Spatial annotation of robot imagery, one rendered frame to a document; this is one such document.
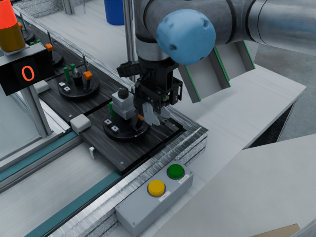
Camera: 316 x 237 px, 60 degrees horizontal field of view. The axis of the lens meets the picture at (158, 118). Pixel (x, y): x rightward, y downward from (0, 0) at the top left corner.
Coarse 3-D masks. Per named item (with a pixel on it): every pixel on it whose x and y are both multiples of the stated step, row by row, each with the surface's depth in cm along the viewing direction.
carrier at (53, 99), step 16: (64, 80) 96; (80, 80) 93; (96, 80) 96; (112, 80) 99; (48, 96) 93; (64, 96) 91; (80, 96) 90; (96, 96) 93; (64, 112) 87; (80, 112) 87
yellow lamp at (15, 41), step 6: (18, 24) 57; (0, 30) 54; (6, 30) 54; (12, 30) 55; (18, 30) 57; (0, 36) 55; (6, 36) 55; (12, 36) 56; (18, 36) 57; (0, 42) 56; (6, 42) 56; (12, 42) 56; (18, 42) 57; (24, 42) 59; (6, 48) 57; (12, 48) 57; (18, 48) 58
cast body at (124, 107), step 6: (120, 90) 75; (126, 90) 75; (114, 96) 75; (120, 96) 73; (126, 96) 74; (132, 96) 75; (114, 102) 76; (120, 102) 73; (126, 102) 74; (132, 102) 76; (114, 108) 78; (120, 108) 75; (126, 108) 75; (132, 108) 76; (120, 114) 77; (126, 114) 75; (132, 114) 77
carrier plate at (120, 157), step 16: (96, 112) 87; (96, 128) 82; (160, 128) 82; (176, 128) 82; (96, 144) 77; (112, 144) 77; (128, 144) 77; (144, 144) 77; (160, 144) 78; (112, 160) 73; (128, 160) 73
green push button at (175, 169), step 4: (176, 164) 72; (168, 168) 71; (172, 168) 71; (176, 168) 71; (180, 168) 71; (168, 172) 70; (172, 172) 70; (176, 172) 70; (180, 172) 70; (172, 176) 70; (176, 176) 69; (180, 176) 70
